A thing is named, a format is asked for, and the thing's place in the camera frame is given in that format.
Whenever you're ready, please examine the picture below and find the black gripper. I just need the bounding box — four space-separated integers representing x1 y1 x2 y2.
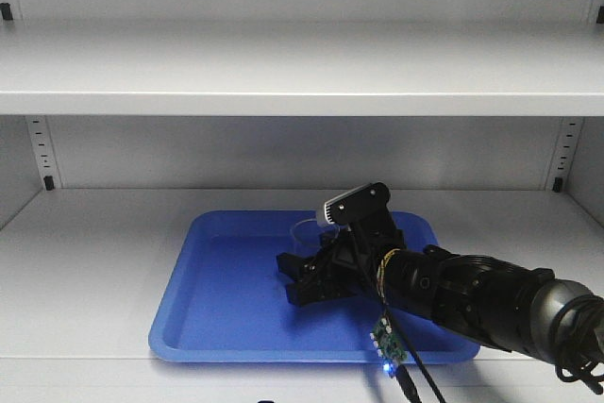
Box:
277 209 404 307

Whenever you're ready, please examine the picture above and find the clear glass beaker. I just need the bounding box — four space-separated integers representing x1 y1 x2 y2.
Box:
290 218 341 266

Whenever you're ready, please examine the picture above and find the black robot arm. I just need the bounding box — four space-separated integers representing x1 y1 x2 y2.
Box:
277 210 603 395

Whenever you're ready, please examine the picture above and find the grey upper cabinet shelf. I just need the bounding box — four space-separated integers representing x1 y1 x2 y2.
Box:
1 20 603 116

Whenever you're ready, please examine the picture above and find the blue plastic tray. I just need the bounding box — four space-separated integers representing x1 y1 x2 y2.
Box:
147 210 481 365

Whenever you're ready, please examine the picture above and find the green circuit board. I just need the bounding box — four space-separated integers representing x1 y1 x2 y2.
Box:
369 314 408 378

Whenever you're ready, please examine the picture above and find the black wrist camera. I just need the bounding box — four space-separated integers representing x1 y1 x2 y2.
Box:
315 182 391 227

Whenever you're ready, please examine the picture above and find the black cable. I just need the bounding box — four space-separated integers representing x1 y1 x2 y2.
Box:
348 227 449 403

